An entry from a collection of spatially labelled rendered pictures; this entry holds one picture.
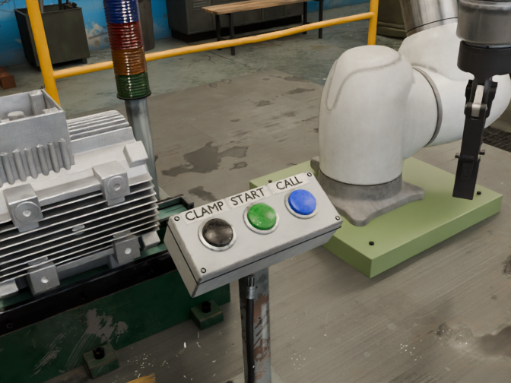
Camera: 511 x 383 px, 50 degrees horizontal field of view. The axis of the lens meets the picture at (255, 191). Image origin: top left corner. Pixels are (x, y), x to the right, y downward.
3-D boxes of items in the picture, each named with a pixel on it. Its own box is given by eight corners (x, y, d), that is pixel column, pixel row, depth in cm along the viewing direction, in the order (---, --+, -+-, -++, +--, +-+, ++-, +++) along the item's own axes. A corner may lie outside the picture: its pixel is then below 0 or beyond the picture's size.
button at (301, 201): (293, 224, 56) (299, 216, 55) (279, 201, 57) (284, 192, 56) (316, 216, 57) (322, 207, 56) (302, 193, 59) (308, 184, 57)
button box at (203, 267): (191, 300, 53) (200, 277, 49) (161, 239, 56) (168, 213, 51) (328, 243, 61) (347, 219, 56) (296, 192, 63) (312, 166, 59)
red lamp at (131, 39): (116, 52, 94) (112, 25, 92) (105, 45, 98) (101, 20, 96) (149, 46, 96) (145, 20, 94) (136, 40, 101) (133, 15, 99)
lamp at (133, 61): (120, 77, 96) (116, 52, 94) (109, 70, 100) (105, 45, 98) (152, 71, 99) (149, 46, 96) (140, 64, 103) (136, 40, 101)
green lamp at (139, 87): (124, 102, 98) (120, 77, 96) (113, 93, 102) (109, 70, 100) (155, 95, 101) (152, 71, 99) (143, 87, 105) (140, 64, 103)
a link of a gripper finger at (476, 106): (493, 71, 74) (490, 81, 69) (487, 108, 76) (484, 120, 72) (474, 70, 75) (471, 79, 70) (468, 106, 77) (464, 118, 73)
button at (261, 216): (252, 240, 54) (257, 231, 52) (239, 216, 55) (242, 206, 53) (277, 230, 55) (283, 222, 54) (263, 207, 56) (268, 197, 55)
